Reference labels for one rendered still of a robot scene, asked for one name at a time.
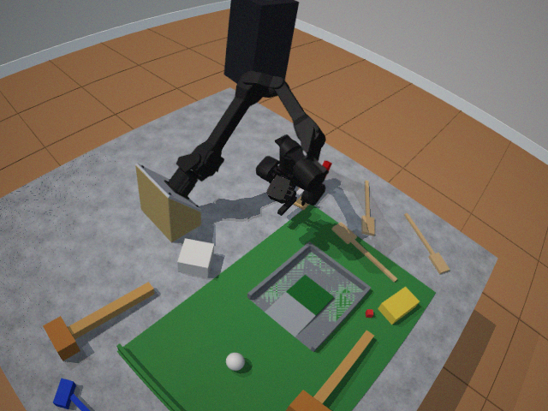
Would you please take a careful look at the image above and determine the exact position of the blue putter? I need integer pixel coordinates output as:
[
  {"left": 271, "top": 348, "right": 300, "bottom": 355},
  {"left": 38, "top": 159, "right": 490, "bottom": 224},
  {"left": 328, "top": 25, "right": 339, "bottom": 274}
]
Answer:
[{"left": 53, "top": 378, "right": 90, "bottom": 411}]

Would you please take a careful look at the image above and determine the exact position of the green flat mat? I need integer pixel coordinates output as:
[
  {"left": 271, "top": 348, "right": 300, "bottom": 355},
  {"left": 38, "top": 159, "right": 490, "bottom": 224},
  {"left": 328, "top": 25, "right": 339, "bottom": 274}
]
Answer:
[{"left": 123, "top": 205, "right": 436, "bottom": 411}]

